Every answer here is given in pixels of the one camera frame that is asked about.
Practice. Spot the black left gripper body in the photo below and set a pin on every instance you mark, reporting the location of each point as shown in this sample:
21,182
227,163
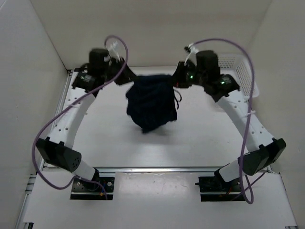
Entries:
112,68

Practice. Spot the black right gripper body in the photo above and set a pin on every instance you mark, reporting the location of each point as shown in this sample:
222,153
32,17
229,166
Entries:
195,78

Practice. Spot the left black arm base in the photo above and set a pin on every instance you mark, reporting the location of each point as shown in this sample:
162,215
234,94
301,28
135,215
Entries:
82,190

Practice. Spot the left aluminium frame rail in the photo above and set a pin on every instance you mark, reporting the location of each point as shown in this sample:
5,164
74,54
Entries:
31,181

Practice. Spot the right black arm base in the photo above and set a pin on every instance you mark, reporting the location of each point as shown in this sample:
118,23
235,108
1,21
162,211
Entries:
215,189

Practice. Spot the right aluminium frame rail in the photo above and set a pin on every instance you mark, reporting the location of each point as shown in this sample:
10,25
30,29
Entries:
282,200

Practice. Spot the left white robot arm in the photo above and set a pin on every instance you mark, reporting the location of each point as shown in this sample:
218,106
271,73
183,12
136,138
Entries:
57,147

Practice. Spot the white plastic mesh basket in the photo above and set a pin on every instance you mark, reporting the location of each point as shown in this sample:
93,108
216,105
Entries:
238,67

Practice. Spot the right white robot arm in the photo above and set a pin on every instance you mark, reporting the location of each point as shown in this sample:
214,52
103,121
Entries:
227,79

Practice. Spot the front aluminium rail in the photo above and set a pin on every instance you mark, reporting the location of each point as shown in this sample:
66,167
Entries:
157,169

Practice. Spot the navy blue shorts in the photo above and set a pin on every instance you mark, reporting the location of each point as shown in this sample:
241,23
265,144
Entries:
152,102

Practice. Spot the aluminium frame rail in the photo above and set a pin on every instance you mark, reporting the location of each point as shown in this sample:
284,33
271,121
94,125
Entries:
282,200
31,181

